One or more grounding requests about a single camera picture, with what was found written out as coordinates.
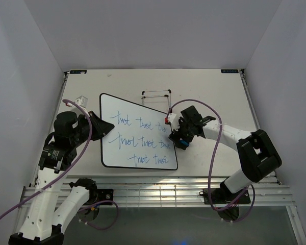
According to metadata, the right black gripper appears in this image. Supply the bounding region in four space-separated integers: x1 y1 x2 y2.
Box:
168 116 194 150

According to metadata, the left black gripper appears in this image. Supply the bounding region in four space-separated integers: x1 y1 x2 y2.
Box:
72 110 115 146

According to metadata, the black framed whiteboard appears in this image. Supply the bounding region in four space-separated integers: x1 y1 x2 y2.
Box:
99 93 178 170

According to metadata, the blue whiteboard eraser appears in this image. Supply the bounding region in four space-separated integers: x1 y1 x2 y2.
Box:
180 139 188 145

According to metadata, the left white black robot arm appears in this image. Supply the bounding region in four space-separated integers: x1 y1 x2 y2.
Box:
8 111 115 244

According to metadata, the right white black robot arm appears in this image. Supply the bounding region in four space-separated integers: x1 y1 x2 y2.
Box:
165 106 282 204

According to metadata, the left blue corner label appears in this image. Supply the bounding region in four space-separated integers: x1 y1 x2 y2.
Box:
69 70 87 75

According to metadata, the blue corner label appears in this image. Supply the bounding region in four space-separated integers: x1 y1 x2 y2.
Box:
220 69 239 74
69 70 87 75

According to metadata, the right blue corner label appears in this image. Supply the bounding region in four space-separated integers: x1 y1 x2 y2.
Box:
220 69 239 74

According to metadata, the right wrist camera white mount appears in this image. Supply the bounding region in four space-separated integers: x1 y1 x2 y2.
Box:
165 113 180 131

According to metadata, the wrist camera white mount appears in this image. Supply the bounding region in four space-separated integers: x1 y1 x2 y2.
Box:
165 113 180 131
65 95 88 110

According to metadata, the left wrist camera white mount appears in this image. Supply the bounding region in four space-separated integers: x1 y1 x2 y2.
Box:
65 95 88 110

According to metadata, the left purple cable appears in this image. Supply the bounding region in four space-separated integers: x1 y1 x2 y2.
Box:
0 99 119 233

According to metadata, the purple cable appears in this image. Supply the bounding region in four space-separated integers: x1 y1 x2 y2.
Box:
0 99 119 233
168 99 256 223

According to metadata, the aluminium rail frame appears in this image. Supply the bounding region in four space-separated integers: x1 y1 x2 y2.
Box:
17 176 296 210

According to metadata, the wire whiteboard stand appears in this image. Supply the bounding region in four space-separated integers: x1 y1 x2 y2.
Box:
141 89 172 111

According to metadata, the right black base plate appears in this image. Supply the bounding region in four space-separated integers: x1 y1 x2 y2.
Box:
199 188 251 204

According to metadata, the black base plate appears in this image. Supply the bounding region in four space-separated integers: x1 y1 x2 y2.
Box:
86 189 114 205
199 188 251 204

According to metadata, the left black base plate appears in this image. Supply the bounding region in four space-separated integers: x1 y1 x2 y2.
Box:
86 189 114 205

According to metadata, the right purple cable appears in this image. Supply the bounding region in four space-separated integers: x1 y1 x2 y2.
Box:
168 99 256 223

